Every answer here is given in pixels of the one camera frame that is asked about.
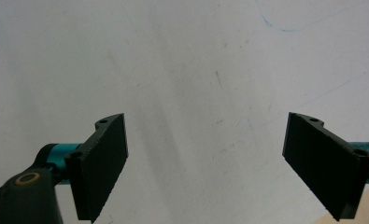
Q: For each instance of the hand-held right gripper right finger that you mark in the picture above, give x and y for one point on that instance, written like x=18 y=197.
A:
x=325 y=165

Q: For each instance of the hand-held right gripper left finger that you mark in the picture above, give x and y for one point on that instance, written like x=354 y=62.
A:
x=101 y=168

